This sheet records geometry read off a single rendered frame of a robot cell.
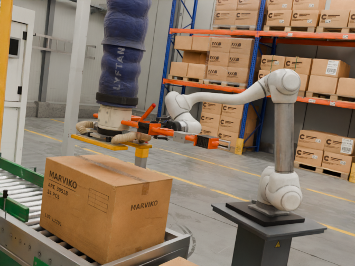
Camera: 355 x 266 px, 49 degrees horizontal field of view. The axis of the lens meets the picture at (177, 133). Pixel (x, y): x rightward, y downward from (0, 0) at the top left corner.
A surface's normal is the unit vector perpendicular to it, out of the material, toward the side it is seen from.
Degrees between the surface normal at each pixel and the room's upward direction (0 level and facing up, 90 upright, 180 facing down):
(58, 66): 90
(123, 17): 74
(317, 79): 87
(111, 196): 90
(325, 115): 90
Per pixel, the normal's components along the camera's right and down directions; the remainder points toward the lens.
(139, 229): 0.75, 0.18
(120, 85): 0.26, -0.03
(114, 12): -0.43, -0.25
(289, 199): 0.08, 0.23
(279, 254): 0.53, 0.18
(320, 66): -0.64, -0.01
